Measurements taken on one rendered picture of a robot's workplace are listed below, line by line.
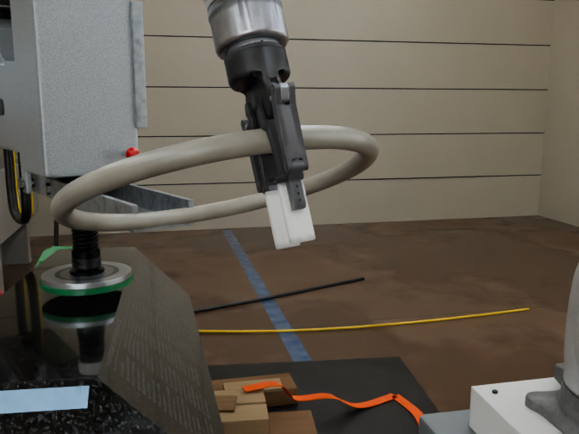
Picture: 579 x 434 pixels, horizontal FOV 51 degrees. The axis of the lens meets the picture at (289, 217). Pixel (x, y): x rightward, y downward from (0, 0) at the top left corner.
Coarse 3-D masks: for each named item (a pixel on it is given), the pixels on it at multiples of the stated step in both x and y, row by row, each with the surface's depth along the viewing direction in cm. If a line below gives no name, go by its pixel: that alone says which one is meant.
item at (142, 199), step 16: (32, 176) 158; (48, 192) 144; (112, 192) 143; (128, 192) 134; (144, 192) 127; (160, 192) 121; (80, 208) 128; (96, 208) 120; (112, 208) 113; (128, 208) 106; (144, 208) 128; (160, 208) 122; (176, 208) 116; (192, 224) 113
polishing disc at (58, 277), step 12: (108, 264) 155; (120, 264) 156; (48, 276) 144; (60, 276) 144; (72, 276) 144; (84, 276) 144; (96, 276) 144; (108, 276) 144; (120, 276) 144; (60, 288) 139; (72, 288) 138; (84, 288) 139
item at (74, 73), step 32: (32, 0) 124; (64, 0) 127; (96, 0) 131; (128, 0) 135; (32, 32) 126; (64, 32) 128; (96, 32) 132; (128, 32) 136; (32, 64) 128; (64, 64) 129; (96, 64) 133; (128, 64) 137; (32, 96) 131; (64, 96) 130; (96, 96) 134; (128, 96) 138; (32, 128) 134; (64, 128) 131; (96, 128) 135; (128, 128) 140; (32, 160) 137; (64, 160) 132; (96, 160) 136
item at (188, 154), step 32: (320, 128) 73; (352, 128) 78; (128, 160) 69; (160, 160) 68; (192, 160) 68; (352, 160) 96; (64, 192) 75; (96, 192) 72; (64, 224) 86; (96, 224) 96; (128, 224) 103; (160, 224) 109
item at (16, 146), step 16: (0, 32) 165; (0, 48) 161; (0, 64) 158; (0, 80) 158; (0, 96) 160; (16, 96) 146; (0, 112) 162; (16, 112) 148; (0, 128) 164; (16, 128) 149; (0, 144) 166; (16, 144) 151
